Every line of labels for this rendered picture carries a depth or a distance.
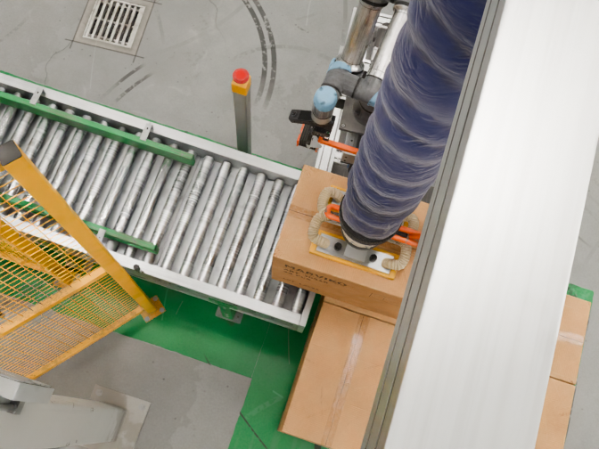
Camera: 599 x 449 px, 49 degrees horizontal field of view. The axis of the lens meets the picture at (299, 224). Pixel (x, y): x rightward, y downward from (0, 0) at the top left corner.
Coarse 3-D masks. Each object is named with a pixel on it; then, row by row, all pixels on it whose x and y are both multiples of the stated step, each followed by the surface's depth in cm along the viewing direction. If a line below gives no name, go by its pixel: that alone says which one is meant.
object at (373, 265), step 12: (336, 240) 252; (312, 252) 250; (324, 252) 250; (336, 252) 250; (372, 252) 251; (384, 252) 252; (348, 264) 250; (360, 264) 249; (372, 264) 250; (384, 276) 249
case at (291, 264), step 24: (312, 168) 262; (312, 192) 259; (288, 216) 256; (312, 216) 256; (288, 240) 253; (288, 264) 255; (312, 264) 251; (336, 264) 251; (408, 264) 253; (312, 288) 281; (336, 288) 267; (360, 288) 254; (384, 288) 250; (384, 312) 281
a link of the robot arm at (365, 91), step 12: (396, 0) 228; (408, 0) 224; (396, 12) 226; (396, 24) 225; (384, 36) 226; (396, 36) 224; (384, 48) 224; (384, 60) 223; (372, 72) 223; (360, 84) 222; (372, 84) 222; (360, 96) 223; (372, 96) 222
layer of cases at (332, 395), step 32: (320, 320) 298; (352, 320) 299; (384, 320) 300; (576, 320) 305; (320, 352) 294; (352, 352) 295; (384, 352) 296; (576, 352) 301; (320, 384) 290; (352, 384) 291; (288, 416) 285; (320, 416) 286; (352, 416) 287; (544, 416) 292; (352, 448) 283; (544, 448) 288
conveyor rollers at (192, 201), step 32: (0, 128) 315; (64, 128) 318; (32, 160) 314; (64, 160) 312; (128, 160) 314; (96, 192) 310; (160, 192) 313; (192, 192) 312; (256, 192) 313; (160, 224) 306; (224, 224) 308; (128, 256) 301; (192, 256) 303; (256, 256) 305; (224, 288) 300; (288, 288) 303
